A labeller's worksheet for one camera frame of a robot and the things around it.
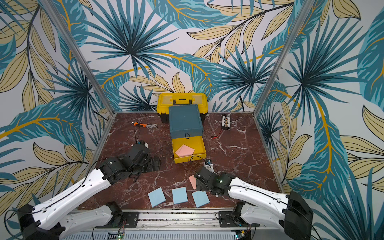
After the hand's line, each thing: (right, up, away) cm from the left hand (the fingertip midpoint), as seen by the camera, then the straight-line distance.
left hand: (153, 166), depth 74 cm
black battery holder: (+45, +23, +39) cm, 64 cm away
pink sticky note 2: (+20, -11, +12) cm, 26 cm away
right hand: (+26, -10, +6) cm, 29 cm away
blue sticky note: (0, -18, +6) cm, 19 cm away
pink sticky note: (+15, +5, +15) cm, 22 cm away
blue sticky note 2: (+13, -17, +6) cm, 23 cm away
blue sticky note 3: (+24, -19, +6) cm, 31 cm away
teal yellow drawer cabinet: (+17, +11, +14) cm, 25 cm away
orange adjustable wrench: (-10, +20, +35) cm, 42 cm away
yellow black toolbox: (+1, +39, +31) cm, 49 cm away
